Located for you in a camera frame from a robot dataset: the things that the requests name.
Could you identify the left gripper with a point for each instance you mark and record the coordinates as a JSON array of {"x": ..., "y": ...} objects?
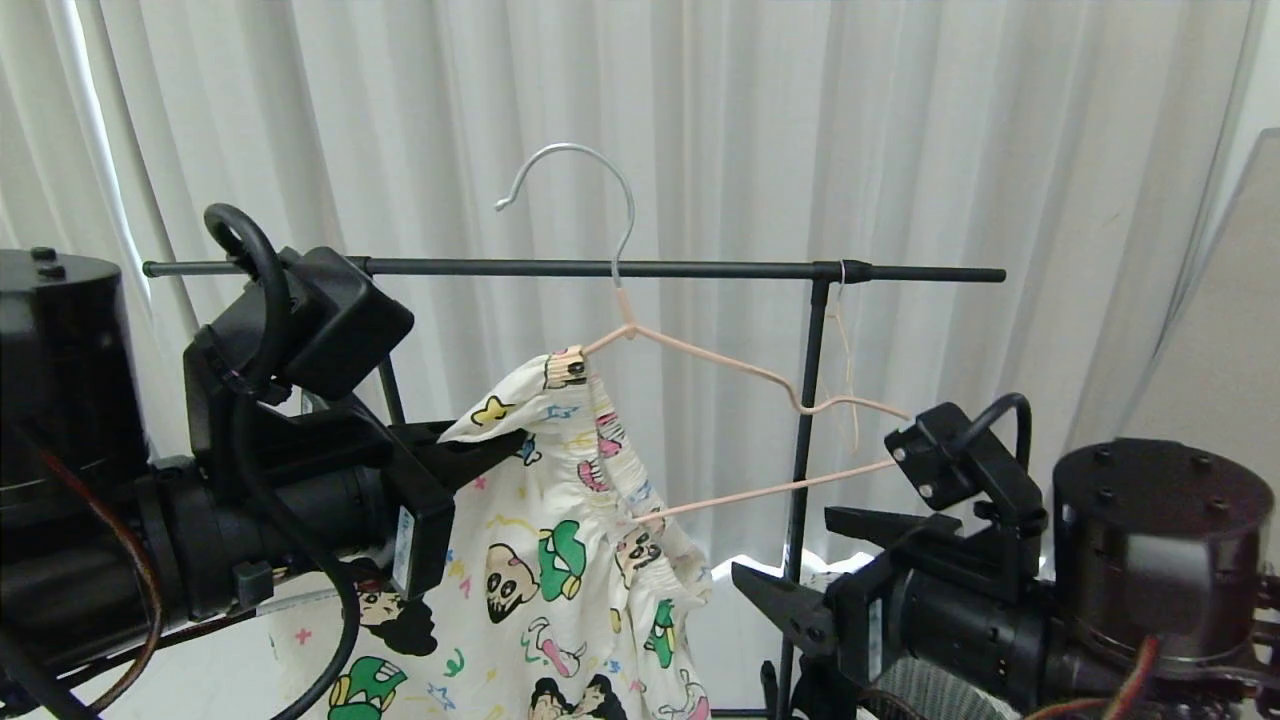
[{"x": 320, "y": 510}]

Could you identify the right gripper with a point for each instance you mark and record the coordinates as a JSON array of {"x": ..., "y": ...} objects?
[{"x": 960, "y": 630}]

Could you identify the cream printed garment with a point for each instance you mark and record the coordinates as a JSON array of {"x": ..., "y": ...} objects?
[{"x": 540, "y": 470}]

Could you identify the pink clothes hanger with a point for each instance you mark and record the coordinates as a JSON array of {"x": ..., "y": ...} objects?
[
  {"x": 857, "y": 430},
  {"x": 625, "y": 300}
]

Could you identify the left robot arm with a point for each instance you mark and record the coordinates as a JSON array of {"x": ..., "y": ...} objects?
[{"x": 60, "y": 360}]

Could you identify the white laundry basket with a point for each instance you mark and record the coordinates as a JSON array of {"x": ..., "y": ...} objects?
[{"x": 940, "y": 692}]

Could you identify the black clothes rack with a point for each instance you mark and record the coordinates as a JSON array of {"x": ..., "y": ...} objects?
[{"x": 700, "y": 268}]

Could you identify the white curtain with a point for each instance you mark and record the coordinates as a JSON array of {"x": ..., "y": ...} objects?
[{"x": 750, "y": 120}]

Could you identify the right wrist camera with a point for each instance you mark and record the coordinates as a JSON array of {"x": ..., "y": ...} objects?
[{"x": 935, "y": 455}]

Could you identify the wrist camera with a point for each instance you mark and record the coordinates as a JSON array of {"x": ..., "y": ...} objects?
[
  {"x": 935, "y": 455},
  {"x": 340, "y": 320}
]

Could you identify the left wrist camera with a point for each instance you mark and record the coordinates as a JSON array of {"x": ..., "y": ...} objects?
[{"x": 340, "y": 320}]

